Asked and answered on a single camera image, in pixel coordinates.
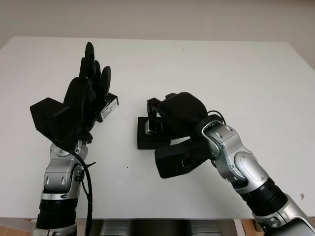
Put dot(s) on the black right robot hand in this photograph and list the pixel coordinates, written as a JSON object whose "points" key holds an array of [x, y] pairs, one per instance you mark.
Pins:
{"points": [[182, 115]]}

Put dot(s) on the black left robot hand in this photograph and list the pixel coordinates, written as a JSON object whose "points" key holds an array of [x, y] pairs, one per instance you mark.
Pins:
{"points": [[78, 105]]}

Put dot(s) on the small silver camera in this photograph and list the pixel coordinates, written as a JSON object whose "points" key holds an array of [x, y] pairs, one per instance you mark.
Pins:
{"points": [[155, 127]]}

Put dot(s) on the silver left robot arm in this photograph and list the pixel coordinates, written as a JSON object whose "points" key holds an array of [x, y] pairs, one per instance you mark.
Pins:
{"points": [[59, 177]]}

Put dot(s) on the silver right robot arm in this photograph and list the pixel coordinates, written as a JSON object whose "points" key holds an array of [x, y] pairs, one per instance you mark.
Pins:
{"points": [[243, 164]]}

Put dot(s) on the black box with label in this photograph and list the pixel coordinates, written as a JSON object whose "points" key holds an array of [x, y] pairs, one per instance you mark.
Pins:
{"points": [[112, 103]]}

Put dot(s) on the grey robot torso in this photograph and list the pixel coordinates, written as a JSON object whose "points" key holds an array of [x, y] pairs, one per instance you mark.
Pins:
{"points": [[160, 228]]}

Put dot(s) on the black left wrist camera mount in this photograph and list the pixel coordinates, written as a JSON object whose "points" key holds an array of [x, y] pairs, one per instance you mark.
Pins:
{"points": [[46, 118]]}

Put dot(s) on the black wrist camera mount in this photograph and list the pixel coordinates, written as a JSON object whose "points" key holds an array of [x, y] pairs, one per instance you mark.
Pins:
{"points": [[172, 161], [46, 118]]}

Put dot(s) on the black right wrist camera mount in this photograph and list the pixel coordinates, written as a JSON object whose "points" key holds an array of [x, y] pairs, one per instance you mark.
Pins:
{"points": [[172, 161]]}

